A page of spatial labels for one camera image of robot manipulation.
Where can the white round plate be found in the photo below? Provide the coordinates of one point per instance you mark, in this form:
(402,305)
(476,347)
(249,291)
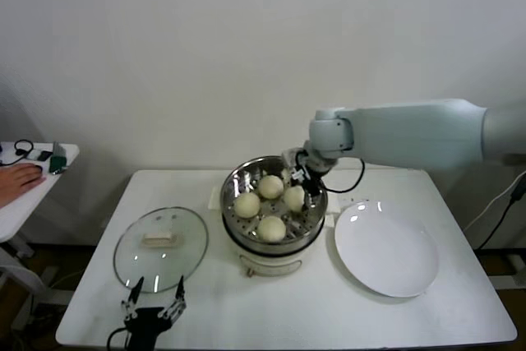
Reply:
(382,248)

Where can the small white black device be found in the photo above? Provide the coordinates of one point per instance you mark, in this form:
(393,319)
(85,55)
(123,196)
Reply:
(38,156)

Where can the white steamed baozi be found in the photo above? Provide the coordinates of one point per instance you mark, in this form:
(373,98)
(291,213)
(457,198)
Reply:
(270,186)
(271,229)
(293,199)
(246,206)

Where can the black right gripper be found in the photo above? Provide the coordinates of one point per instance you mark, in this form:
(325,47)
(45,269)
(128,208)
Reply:
(312,172)

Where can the white power strip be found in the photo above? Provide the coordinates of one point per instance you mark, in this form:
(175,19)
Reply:
(355,199)

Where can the stainless steel steamer basket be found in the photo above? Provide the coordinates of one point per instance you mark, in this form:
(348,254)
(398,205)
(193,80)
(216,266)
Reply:
(234,178)

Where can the bystander bare hand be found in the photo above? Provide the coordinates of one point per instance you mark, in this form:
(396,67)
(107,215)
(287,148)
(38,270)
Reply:
(18,178)

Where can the white side table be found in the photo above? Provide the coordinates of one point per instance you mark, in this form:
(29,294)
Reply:
(41,199)

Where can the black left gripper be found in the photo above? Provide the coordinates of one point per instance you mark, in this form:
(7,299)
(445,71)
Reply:
(144,326)

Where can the green handheld device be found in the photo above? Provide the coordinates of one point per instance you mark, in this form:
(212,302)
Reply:
(57,162)

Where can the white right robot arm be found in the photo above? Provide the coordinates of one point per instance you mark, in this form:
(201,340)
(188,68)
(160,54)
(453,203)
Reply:
(411,133)

